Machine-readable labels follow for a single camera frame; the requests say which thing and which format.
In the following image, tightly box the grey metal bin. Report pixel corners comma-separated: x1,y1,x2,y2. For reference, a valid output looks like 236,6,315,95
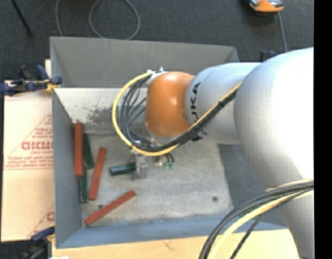
49,36,288,249

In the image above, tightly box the brown cardboard board red print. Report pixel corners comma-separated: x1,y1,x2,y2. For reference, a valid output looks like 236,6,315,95
0,88,56,243

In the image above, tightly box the dark green block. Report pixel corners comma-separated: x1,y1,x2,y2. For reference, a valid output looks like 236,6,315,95
109,162,137,176
83,133,95,170
79,166,89,203

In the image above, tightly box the red-brown flat block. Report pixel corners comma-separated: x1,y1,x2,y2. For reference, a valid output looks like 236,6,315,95
84,190,136,227
74,121,85,177
88,147,108,201

